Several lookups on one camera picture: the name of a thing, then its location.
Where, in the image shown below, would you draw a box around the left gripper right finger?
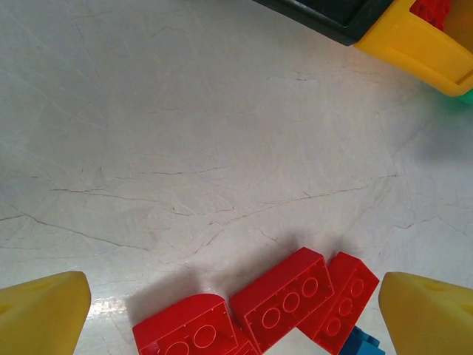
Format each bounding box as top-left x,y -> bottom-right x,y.
380,271 -> 473,355

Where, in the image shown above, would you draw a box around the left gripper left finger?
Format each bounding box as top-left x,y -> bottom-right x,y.
0,271 -> 92,355

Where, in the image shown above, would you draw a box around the blue lego brick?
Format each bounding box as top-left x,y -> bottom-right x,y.
339,325 -> 385,355

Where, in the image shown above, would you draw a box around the green plastic bin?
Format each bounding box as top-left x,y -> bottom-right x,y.
438,87 -> 473,109

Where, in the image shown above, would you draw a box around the yellow plastic bin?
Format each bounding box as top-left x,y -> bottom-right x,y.
353,0 -> 473,98

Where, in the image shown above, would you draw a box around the red lego brick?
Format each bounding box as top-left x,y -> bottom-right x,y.
132,294 -> 259,355
229,246 -> 336,354
299,251 -> 381,354
409,0 -> 454,31

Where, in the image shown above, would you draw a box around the black plastic bin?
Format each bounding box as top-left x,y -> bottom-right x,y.
253,0 -> 395,47

